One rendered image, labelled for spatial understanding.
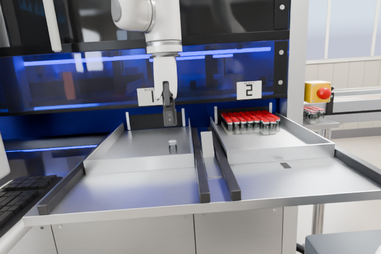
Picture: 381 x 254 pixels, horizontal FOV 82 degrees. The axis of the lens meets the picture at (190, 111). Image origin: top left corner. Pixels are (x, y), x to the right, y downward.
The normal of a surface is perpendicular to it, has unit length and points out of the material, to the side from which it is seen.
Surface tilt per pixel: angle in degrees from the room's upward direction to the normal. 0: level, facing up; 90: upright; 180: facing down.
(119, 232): 90
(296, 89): 90
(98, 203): 0
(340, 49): 90
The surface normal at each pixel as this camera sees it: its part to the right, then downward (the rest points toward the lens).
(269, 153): 0.04, 0.22
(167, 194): -0.06, -0.97
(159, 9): 0.62, 0.09
